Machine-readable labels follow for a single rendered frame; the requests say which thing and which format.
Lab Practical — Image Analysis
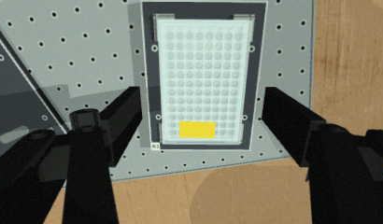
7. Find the grey perforated base plate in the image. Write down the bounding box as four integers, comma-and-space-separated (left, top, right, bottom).
0, 0, 316, 183

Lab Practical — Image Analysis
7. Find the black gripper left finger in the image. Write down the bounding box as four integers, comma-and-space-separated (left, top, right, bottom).
0, 87, 142, 224

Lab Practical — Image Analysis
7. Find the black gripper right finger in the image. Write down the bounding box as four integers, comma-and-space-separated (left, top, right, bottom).
262, 87, 383, 224

